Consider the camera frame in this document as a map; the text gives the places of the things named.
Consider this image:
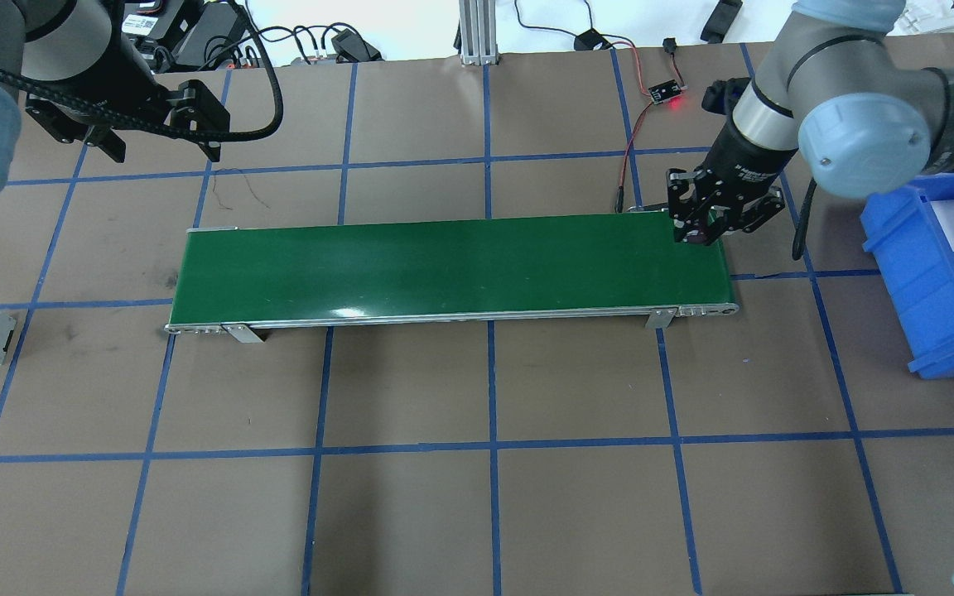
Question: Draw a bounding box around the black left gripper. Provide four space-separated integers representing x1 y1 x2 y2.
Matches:
26 79 231 164

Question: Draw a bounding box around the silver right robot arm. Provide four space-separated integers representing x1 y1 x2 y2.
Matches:
667 1 954 246

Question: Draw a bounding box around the aluminium frame post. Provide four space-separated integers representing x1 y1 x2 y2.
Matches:
456 0 500 65

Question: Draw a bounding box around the small sensor circuit board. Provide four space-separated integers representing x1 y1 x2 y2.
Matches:
648 79 686 105

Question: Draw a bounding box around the green conveyor belt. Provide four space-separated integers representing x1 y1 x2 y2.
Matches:
166 212 740 343

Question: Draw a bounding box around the black controller module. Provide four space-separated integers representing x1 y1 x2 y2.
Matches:
573 29 612 50

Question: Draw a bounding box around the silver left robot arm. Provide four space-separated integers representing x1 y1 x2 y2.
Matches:
0 1 285 193

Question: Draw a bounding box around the red black wire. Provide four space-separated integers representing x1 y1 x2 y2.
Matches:
614 40 680 214

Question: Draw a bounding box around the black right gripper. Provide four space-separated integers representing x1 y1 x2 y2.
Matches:
666 124 785 246

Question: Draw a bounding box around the blue plastic bin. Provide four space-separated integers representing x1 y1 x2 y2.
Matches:
860 174 954 378

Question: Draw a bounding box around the black power brick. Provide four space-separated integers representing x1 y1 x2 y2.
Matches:
173 2 247 72

